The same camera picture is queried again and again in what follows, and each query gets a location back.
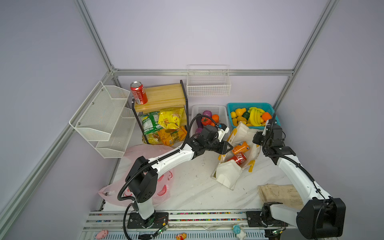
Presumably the orange soda can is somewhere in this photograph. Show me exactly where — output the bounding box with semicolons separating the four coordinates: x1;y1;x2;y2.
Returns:
232;141;250;155

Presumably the white canvas tote bag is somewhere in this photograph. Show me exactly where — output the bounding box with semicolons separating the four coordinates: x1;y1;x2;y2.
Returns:
211;123;261;190

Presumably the red cola can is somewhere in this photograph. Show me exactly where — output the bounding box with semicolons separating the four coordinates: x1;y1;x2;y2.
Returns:
130;81;148;105
229;152;247;167

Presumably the pink plastic grocery bag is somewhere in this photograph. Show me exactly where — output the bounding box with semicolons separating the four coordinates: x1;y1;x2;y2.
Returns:
98;143;175;208

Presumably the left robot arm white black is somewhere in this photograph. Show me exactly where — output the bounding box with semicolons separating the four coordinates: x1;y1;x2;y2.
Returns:
117;115;233;240

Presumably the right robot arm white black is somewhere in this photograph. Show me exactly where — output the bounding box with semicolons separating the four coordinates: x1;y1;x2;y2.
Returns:
253;118;346;240

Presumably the red tomato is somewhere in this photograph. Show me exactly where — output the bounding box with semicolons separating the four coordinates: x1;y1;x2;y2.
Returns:
201;117;212;126

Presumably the orange fruit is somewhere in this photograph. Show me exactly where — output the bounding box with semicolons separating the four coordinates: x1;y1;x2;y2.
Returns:
261;112;273;122

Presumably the small orange vegetable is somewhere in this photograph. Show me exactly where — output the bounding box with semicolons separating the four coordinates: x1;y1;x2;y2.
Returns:
212;115;220;124

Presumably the banana bunch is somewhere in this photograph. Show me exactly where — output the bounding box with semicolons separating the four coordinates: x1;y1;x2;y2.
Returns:
248;107;265;127

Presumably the purple onion top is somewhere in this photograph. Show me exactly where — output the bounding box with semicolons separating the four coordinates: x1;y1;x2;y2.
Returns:
203;110;212;117

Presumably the white plastic vegetable basket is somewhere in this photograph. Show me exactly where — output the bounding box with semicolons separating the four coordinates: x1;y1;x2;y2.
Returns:
190;105;231;140

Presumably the orange snack bag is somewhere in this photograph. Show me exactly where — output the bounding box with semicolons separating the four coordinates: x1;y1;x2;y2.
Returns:
158;126;187;146

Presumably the yellow pear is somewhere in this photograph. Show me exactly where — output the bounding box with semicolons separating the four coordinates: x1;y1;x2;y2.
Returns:
235;108;247;117

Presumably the yellow chips bag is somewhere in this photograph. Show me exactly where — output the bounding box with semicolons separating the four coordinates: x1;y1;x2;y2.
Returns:
158;108;185;130

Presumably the wooden two-tier shelf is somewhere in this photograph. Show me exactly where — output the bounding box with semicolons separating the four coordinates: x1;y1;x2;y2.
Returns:
131;80;190;144

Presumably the beige folded cloth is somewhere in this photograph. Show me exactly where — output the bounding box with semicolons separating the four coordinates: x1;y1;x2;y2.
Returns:
258;184;304;210

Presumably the green snack bag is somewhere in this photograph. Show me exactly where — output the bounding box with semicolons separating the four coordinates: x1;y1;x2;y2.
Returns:
140;112;163;135

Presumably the blue white toy figure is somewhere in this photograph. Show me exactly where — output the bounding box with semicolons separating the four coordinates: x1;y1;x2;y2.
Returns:
233;225;247;240

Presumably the orange bear toy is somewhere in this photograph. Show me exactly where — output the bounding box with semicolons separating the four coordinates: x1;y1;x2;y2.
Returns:
176;233;187;240

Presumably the pink pig toy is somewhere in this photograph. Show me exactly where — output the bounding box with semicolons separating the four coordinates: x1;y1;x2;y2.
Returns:
95;230;109;240

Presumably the white wire wall basket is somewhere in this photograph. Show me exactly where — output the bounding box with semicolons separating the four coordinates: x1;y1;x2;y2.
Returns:
187;65;232;97

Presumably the white mesh wall rack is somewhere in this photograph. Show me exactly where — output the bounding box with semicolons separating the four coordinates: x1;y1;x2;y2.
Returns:
69;82;136;159

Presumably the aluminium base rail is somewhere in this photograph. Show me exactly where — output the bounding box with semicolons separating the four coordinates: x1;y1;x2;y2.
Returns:
80;210;294;240

